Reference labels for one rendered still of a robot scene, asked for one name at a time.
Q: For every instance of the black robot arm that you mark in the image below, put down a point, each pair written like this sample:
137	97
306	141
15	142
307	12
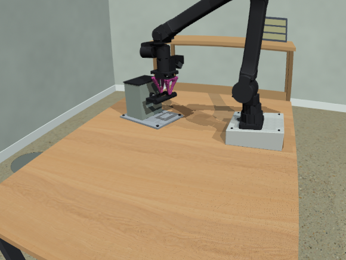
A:
245	91

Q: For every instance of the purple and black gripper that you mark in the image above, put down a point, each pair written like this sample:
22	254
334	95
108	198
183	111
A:
163	70

